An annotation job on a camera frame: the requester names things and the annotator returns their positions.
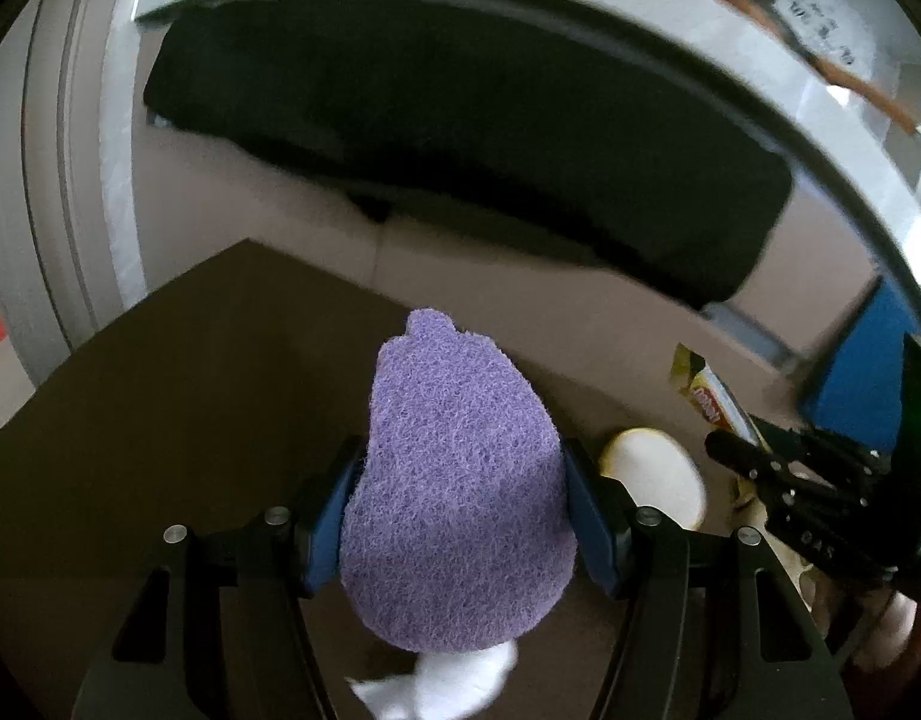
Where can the yellow snack packet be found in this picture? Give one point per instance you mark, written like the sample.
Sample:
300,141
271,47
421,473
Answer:
711,397

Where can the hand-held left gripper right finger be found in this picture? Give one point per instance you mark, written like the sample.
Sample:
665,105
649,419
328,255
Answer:
595,532

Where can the purple sponge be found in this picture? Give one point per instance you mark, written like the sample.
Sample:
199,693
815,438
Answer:
453,480

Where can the grey metal rail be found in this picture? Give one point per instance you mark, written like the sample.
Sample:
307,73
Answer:
753,337

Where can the white cloth piece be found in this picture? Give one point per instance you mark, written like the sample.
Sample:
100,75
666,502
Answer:
445,679

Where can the white oval sponge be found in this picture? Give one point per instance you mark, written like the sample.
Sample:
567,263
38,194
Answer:
655,472

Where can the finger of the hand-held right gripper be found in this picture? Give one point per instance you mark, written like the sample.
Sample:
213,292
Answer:
790,461
835,532

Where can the white paper sheet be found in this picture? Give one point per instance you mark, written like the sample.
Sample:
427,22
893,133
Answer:
820,7

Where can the blue box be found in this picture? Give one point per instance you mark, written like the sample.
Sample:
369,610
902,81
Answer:
858,367

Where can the white desk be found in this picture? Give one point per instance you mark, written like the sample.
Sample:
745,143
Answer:
123,165

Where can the person's right hand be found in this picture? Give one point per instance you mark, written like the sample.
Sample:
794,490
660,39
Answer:
891,630

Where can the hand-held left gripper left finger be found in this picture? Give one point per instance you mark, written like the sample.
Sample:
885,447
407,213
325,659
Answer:
325,540

